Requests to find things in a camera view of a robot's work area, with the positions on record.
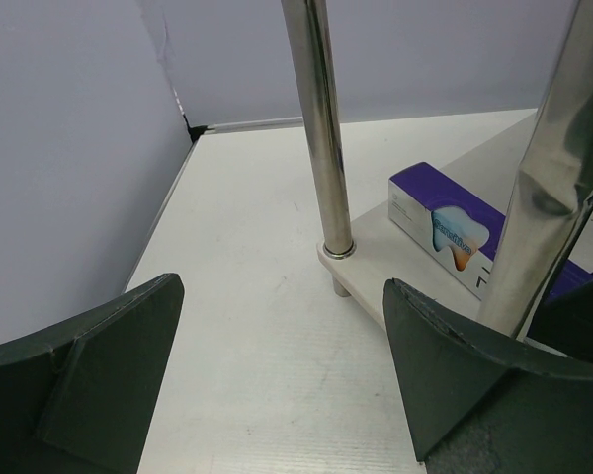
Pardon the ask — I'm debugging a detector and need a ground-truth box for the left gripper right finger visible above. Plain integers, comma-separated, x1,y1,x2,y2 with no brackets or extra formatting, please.
383,279,593,473

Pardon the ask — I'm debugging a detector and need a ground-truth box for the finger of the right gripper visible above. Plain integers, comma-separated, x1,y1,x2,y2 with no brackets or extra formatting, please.
528,279,593,363

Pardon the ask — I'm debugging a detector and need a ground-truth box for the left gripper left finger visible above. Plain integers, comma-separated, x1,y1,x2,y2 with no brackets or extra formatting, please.
0,274,185,473

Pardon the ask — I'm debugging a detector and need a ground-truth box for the purple toothpaste box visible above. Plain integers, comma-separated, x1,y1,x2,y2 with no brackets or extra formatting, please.
387,161,593,305

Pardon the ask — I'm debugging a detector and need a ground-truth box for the white two-tier shelf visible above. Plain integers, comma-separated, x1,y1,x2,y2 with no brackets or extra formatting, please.
282,1,593,336

